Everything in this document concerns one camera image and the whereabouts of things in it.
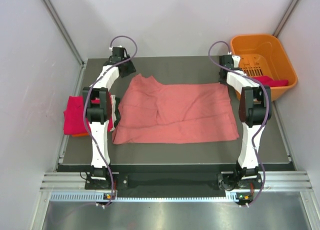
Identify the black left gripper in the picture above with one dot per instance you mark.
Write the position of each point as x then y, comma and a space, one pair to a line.
131, 69

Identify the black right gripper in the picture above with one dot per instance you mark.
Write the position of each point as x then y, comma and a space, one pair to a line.
222, 82

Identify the salmon pink t shirt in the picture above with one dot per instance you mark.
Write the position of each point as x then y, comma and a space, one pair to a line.
151, 112

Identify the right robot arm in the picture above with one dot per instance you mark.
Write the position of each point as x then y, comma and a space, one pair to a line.
254, 112

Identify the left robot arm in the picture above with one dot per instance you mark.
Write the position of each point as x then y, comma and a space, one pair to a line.
98, 106

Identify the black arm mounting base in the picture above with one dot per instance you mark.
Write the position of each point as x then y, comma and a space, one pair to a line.
172, 181

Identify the orange plastic basket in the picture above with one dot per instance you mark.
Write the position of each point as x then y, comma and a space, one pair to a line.
264, 55

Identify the folded white t shirt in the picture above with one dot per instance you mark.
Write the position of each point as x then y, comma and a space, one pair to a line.
112, 123

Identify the magenta t shirt in basket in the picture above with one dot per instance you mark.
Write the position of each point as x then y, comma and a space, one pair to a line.
265, 80

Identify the folded dark green t shirt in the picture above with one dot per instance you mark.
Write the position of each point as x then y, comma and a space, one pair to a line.
117, 112

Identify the folded magenta t shirt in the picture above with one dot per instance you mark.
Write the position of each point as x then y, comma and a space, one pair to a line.
73, 116

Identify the folded orange t shirt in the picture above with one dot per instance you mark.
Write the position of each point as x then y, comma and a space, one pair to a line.
80, 135

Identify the slotted grey cable duct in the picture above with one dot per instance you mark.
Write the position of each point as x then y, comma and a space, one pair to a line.
105, 197

